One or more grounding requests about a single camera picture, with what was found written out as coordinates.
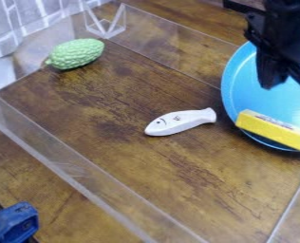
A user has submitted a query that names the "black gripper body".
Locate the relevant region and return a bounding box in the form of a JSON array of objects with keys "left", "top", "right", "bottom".
[{"left": 243, "top": 0, "right": 300, "bottom": 84}]

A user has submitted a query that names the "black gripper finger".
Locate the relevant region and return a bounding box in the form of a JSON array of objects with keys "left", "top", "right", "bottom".
[
  {"left": 257, "top": 50, "right": 278, "bottom": 89},
  {"left": 274, "top": 62, "right": 289, "bottom": 85}
]

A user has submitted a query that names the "blue round plastic tray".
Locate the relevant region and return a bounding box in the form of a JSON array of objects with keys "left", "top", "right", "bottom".
[{"left": 220, "top": 42, "right": 300, "bottom": 127}]

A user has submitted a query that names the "yellow butter block toy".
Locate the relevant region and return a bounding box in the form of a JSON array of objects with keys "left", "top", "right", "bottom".
[{"left": 235, "top": 109, "right": 300, "bottom": 151}]

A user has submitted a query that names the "white wooden fish toy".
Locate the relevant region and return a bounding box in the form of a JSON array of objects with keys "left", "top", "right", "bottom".
[{"left": 144, "top": 108, "right": 216, "bottom": 137}]

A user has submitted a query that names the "green bumpy gourd toy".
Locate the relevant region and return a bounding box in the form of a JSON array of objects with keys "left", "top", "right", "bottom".
[{"left": 44, "top": 39, "right": 104, "bottom": 70}]

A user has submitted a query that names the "clear acrylic barrier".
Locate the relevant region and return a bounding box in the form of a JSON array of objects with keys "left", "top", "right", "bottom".
[{"left": 0, "top": 98, "right": 208, "bottom": 243}]

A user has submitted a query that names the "white checkered cloth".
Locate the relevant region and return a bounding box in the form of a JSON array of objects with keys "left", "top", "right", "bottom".
[{"left": 0, "top": 0, "right": 94, "bottom": 60}]

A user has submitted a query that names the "clear acrylic corner bracket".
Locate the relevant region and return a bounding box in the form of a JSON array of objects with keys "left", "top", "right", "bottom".
[{"left": 83, "top": 0, "right": 126, "bottom": 39}]

